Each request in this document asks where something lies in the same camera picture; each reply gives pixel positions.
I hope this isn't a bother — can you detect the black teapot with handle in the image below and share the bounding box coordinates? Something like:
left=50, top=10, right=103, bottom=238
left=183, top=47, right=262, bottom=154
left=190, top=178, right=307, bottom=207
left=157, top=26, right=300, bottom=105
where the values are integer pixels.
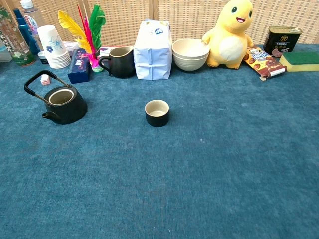
left=24, top=70, right=88, bottom=125

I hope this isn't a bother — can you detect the small black ceramic cup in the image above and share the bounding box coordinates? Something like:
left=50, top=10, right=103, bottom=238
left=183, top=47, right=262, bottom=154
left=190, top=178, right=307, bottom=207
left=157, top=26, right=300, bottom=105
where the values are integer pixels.
left=145, top=99, right=170, bottom=128

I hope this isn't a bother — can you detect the blue table cloth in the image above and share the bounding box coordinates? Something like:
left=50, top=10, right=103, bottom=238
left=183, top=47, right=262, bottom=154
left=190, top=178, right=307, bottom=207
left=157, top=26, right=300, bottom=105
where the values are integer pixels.
left=0, top=43, right=319, bottom=239

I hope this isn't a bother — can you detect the beige ceramic bowl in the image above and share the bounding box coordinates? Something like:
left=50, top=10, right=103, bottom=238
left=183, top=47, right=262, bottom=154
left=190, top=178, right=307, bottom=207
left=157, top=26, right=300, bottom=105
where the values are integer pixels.
left=172, top=53, right=209, bottom=72
left=171, top=38, right=210, bottom=60

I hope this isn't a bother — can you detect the black ceramic pitcher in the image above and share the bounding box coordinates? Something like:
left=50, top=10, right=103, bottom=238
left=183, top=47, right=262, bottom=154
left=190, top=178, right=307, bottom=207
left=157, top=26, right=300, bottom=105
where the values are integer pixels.
left=98, top=46, right=136, bottom=79

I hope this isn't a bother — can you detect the white paper bag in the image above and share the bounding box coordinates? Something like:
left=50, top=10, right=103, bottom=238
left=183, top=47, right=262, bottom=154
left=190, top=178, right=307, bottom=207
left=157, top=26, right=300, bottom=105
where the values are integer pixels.
left=133, top=19, right=173, bottom=81

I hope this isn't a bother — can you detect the white pink flat box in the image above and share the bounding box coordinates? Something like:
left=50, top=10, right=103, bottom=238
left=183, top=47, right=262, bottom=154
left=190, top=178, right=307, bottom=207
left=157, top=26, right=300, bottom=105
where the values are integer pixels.
left=99, top=45, right=123, bottom=59

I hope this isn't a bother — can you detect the dark blue rectangular box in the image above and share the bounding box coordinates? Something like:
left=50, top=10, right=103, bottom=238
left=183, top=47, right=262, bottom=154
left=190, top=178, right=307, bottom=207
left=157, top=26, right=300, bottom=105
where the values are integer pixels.
left=67, top=48, right=91, bottom=84

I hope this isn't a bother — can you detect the wicker folding screen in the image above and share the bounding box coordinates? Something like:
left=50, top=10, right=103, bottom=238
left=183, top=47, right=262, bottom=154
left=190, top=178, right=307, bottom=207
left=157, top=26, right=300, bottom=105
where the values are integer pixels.
left=4, top=0, right=319, bottom=47

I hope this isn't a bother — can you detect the yellow plush duck toy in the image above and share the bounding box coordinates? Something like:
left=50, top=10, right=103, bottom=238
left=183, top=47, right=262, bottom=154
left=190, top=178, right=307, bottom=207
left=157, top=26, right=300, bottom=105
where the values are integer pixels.
left=201, top=0, right=255, bottom=70

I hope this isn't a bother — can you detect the colourful feather shuttlecock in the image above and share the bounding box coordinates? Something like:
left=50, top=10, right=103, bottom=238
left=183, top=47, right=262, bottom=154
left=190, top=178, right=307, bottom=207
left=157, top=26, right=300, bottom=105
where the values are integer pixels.
left=57, top=4, right=107, bottom=73

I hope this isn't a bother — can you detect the pale pink small box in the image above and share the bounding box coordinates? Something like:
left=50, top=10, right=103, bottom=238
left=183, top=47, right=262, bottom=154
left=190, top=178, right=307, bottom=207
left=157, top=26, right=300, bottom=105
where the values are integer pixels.
left=62, top=41, right=80, bottom=56

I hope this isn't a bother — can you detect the brown biscuit box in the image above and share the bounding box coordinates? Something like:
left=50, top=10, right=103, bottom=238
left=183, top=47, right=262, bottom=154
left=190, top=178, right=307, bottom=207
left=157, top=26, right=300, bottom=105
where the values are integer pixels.
left=243, top=47, right=288, bottom=82

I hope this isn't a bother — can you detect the stack of floral paper cups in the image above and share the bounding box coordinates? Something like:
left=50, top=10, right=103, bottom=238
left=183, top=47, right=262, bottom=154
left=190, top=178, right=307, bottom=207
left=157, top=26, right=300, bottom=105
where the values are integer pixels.
left=36, top=24, right=72, bottom=69

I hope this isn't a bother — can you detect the small black jar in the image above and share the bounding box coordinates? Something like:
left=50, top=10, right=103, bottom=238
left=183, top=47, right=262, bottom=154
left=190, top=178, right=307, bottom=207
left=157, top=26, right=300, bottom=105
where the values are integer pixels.
left=37, top=51, right=49, bottom=65

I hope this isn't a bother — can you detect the black luncheon meat can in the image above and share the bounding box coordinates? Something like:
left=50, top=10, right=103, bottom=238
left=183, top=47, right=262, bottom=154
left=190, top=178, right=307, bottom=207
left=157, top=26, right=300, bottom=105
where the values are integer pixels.
left=263, top=26, right=303, bottom=58

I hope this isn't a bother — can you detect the yellow green sponge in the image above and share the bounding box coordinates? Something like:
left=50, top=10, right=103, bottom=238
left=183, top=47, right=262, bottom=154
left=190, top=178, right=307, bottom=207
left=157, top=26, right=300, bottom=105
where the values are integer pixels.
left=279, top=51, right=319, bottom=73

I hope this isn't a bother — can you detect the clear plastic water bottle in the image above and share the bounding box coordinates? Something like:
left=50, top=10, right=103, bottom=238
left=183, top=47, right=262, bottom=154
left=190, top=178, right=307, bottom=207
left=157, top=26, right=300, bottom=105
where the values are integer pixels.
left=19, top=0, right=46, bottom=52

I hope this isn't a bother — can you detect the blue bottle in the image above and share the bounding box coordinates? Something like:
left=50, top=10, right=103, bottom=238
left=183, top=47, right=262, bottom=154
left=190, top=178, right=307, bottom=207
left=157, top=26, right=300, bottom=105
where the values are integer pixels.
left=13, top=8, right=41, bottom=56

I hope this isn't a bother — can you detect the green tea bottle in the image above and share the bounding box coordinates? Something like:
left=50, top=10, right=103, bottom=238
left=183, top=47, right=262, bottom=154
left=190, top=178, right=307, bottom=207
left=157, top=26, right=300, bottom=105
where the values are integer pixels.
left=0, top=4, right=36, bottom=66

